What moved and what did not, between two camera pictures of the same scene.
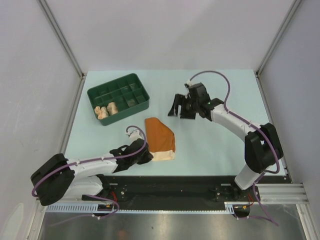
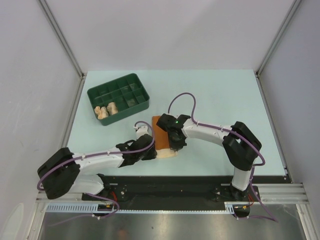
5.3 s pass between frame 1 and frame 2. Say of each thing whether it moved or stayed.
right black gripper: moved
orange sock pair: stayed
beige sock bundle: stayed
